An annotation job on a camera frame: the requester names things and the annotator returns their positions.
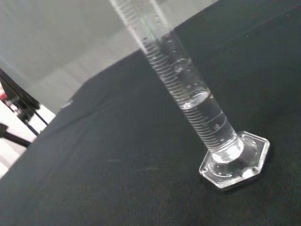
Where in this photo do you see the black bench cloth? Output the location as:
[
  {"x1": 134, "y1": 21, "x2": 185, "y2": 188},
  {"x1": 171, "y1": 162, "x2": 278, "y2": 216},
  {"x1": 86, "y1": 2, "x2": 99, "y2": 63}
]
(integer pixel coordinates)
[{"x1": 0, "y1": 0, "x2": 301, "y2": 226}]

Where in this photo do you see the grey cloth clip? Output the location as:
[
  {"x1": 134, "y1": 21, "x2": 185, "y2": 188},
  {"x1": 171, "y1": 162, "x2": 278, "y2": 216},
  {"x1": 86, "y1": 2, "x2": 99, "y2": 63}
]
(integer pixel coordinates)
[{"x1": 60, "y1": 99, "x2": 74, "y2": 109}]

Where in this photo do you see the pale board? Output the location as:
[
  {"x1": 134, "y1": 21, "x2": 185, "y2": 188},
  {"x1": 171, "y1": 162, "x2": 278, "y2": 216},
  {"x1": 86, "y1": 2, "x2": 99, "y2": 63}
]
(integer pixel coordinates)
[{"x1": 0, "y1": 0, "x2": 220, "y2": 116}]

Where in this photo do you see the black equipment stand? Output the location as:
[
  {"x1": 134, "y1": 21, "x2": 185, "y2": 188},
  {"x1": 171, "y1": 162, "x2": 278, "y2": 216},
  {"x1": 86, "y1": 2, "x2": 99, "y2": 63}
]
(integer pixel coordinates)
[{"x1": 0, "y1": 68, "x2": 50, "y2": 137}]

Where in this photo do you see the black tripod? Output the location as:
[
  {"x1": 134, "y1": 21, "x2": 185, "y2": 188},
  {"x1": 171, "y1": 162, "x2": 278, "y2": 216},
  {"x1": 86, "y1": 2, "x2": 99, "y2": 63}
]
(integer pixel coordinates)
[{"x1": 0, "y1": 123, "x2": 32, "y2": 148}]

